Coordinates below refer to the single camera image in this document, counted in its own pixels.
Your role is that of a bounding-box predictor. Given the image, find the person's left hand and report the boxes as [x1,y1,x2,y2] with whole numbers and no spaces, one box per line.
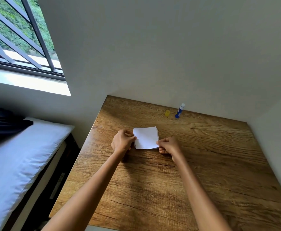
[111,129,137,154]

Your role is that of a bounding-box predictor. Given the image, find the white paper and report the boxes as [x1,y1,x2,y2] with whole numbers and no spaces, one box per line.
[133,126,160,150]

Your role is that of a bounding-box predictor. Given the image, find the blue glue stick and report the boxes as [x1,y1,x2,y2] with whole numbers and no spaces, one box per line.
[175,103,186,119]

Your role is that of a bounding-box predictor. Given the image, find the person's right forearm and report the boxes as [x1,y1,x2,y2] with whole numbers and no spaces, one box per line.
[172,151,232,231]

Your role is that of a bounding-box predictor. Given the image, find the wooden table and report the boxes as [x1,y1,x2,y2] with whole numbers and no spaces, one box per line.
[49,95,281,231]

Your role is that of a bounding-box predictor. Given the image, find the white mattress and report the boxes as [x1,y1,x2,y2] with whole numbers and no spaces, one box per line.
[0,117,75,231]

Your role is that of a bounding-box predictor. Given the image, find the window with metal grille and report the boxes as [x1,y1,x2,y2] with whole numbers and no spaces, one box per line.
[0,0,66,81]

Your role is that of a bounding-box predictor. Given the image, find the person's right hand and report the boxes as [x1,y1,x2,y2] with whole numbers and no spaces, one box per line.
[156,136,182,159]

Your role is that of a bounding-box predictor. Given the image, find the dark bed frame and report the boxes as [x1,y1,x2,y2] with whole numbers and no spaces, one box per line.
[1,133,81,231]

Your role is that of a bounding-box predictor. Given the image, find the person's left forearm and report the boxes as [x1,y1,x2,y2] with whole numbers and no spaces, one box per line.
[41,150,128,231]

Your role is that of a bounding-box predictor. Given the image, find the dark cloth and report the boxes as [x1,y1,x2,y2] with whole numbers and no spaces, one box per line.
[0,106,34,151]

